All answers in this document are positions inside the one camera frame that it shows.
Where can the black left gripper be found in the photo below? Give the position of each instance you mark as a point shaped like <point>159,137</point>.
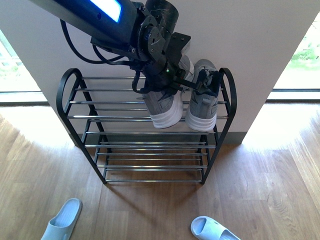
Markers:
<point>163,48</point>

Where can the light blue slide sandal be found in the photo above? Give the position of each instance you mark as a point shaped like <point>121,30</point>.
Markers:
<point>206,228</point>
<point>62,225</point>

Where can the black robot arm blue light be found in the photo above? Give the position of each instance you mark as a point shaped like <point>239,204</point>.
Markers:
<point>112,24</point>

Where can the black metal shoe rack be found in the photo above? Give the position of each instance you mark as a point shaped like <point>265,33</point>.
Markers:
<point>111,126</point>

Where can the grey sneaker white sole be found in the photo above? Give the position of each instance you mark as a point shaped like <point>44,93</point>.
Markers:
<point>165,109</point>

